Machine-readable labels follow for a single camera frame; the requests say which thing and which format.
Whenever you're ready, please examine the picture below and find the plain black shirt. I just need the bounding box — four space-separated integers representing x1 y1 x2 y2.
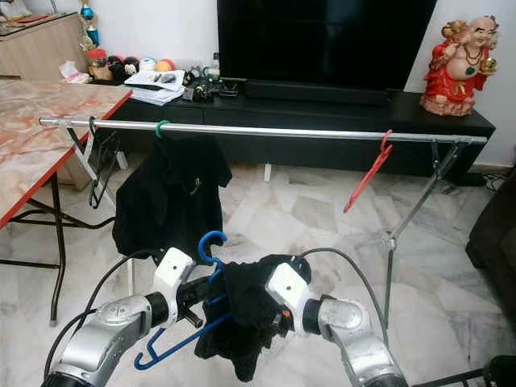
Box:
193 254 311 384

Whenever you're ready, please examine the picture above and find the blue plastic hanger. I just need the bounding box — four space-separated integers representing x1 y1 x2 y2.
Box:
134 230 233 372

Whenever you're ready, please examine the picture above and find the black hanger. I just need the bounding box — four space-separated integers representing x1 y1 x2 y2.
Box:
87 117 122 209

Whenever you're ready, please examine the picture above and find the red plastic hanger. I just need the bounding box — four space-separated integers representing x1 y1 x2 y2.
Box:
342 129 394 214

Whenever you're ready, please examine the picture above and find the black printed T-shirt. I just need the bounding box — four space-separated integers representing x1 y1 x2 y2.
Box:
113 133 233 263

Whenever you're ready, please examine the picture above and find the black TV cabinet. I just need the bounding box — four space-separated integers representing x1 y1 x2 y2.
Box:
121 75 497 180

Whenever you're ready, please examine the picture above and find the steel clothes rack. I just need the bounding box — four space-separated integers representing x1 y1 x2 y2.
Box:
39 117 489 309

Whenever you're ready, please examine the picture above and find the pile of black electronics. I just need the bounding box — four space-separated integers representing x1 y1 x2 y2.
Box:
184 53 240 102

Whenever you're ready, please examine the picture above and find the stack of white booklets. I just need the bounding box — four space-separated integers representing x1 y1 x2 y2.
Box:
127 69 188 106

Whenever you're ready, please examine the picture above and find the marble top folding table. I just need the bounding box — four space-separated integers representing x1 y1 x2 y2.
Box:
0 77 134 327

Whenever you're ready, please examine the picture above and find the black soundbar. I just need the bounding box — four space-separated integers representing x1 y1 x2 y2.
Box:
244 78 393 106

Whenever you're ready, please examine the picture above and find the jar with red lid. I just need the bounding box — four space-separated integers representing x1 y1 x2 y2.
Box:
86 48 110 81

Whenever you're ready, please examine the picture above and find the pink white tissue pack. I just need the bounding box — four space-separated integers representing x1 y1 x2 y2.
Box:
61 60 91 85

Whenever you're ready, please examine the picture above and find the black flat television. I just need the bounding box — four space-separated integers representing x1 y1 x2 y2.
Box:
216 0 439 91

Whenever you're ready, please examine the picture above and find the blue gold trophy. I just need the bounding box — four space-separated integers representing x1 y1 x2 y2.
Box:
79 0 99 47

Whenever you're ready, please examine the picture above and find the red laughing Buddha statue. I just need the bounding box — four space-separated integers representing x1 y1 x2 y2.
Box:
419 15 502 117

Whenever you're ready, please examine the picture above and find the red tray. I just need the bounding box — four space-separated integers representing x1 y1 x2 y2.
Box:
20 10 56 22

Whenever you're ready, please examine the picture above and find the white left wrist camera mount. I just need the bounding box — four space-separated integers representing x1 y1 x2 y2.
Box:
156 247 194 303

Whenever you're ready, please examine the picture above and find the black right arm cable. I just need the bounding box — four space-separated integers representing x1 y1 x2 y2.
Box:
290 246 392 323

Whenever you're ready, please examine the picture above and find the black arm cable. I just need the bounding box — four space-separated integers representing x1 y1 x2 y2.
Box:
43 248 162 380
290 246 392 323

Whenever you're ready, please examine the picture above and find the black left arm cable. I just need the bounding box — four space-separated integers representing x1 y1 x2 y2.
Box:
43 248 162 380

